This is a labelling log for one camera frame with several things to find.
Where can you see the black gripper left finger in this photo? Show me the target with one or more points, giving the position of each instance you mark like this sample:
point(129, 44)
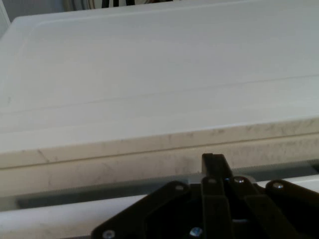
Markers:
point(214, 211)

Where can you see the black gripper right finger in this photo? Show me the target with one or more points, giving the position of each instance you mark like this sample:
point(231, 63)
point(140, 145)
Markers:
point(274, 211)

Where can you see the cream toaster oven body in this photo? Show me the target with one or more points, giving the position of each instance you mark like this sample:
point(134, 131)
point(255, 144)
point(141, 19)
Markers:
point(149, 74)

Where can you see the black tripod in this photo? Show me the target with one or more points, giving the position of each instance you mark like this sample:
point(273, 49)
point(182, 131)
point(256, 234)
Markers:
point(117, 2)

